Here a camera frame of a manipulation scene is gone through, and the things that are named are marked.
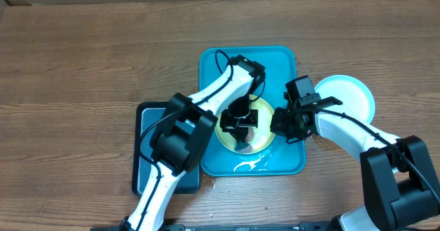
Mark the orange green sponge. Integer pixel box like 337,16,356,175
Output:
234,130,254,154

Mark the yellow plate with blue stain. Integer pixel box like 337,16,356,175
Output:
215,98,275,154

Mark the light blue plate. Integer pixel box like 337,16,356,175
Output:
315,75,375,124

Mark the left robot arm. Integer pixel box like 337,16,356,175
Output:
118,55,265,230

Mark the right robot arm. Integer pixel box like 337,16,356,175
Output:
270,97,439,230

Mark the teal plastic tray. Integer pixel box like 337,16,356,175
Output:
201,45,306,177

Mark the black water tray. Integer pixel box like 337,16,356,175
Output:
131,102,201,197

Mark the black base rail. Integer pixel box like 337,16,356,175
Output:
91,220,344,231

